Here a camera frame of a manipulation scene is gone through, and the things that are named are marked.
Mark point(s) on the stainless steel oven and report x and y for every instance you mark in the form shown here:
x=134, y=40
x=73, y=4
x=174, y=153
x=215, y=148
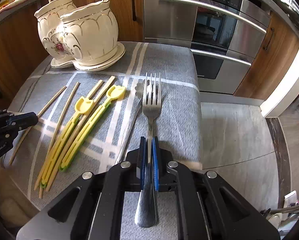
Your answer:
x=223, y=35

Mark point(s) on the cream floral ceramic utensil holder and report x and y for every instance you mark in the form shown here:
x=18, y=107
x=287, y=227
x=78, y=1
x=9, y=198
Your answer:
x=85, y=36

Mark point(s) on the black cabinet handle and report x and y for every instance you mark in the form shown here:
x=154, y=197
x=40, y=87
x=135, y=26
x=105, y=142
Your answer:
x=266, y=46
x=134, y=17

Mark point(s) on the silver fork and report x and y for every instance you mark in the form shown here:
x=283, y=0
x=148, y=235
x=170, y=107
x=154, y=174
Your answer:
x=146, y=213

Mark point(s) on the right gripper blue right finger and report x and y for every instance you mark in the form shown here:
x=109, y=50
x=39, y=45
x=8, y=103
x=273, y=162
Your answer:
x=155, y=153

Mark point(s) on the grey striped cloth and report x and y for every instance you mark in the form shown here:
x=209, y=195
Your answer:
x=178, y=126

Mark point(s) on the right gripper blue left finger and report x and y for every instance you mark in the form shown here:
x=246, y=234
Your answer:
x=142, y=160

